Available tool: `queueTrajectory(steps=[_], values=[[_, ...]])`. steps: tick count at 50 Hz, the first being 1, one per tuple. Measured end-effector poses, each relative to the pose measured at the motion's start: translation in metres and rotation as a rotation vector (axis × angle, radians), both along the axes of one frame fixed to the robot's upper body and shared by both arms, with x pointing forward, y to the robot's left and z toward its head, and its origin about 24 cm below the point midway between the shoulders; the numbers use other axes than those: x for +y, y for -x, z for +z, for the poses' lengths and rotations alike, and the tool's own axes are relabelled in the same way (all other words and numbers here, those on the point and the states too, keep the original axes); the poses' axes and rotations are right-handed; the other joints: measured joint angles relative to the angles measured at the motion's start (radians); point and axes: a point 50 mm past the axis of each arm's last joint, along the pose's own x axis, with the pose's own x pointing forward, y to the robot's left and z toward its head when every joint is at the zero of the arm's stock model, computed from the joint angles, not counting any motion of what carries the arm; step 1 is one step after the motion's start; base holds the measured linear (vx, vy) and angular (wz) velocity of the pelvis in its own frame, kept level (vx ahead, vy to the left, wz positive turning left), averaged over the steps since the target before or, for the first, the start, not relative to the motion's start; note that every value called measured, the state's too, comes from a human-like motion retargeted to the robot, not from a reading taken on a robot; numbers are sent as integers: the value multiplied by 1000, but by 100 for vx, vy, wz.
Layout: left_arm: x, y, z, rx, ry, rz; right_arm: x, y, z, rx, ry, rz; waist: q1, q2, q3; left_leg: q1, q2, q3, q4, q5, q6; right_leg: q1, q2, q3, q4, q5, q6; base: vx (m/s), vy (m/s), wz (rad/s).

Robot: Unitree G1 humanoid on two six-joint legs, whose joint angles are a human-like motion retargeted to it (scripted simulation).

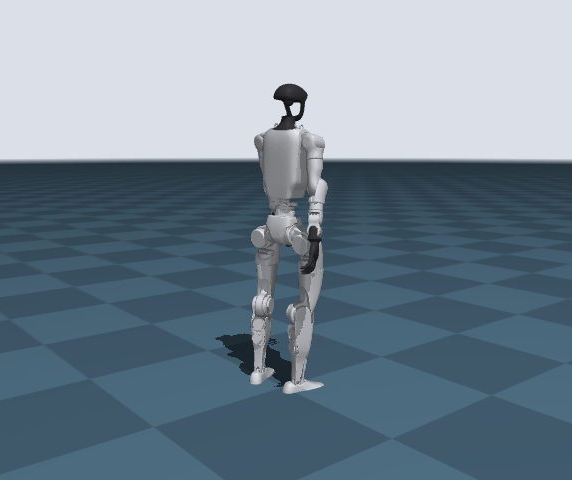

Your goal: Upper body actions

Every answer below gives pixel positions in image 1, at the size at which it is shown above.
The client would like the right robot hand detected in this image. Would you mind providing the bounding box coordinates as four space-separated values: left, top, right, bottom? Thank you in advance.
300 226 322 274

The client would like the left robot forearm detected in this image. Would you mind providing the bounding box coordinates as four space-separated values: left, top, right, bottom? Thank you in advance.
263 183 281 215

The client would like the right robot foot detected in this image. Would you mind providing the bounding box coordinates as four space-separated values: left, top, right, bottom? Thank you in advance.
282 378 324 394

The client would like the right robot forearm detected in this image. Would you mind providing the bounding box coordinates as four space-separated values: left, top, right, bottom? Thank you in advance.
306 180 328 238

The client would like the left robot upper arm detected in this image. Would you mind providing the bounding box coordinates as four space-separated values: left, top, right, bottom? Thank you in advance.
254 132 266 185

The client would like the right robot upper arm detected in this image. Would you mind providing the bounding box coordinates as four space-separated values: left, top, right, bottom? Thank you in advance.
301 132 325 196

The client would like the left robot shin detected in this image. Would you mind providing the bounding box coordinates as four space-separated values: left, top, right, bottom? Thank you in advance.
251 296 272 373

